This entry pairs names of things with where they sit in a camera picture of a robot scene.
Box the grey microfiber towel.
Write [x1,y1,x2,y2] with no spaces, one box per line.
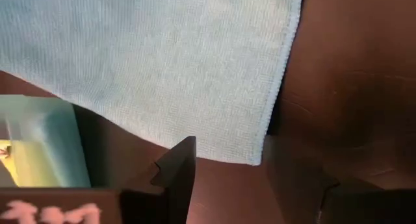
[0,0,305,167]

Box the teal translucent plastic tray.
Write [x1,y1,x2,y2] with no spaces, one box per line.
[0,93,92,189]

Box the orange-yellow microfiber towel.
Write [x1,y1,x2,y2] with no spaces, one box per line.
[0,138,63,188]

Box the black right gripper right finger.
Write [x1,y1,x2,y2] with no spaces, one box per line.
[263,134,385,224]

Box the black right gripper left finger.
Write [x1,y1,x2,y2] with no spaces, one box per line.
[120,136,198,224]

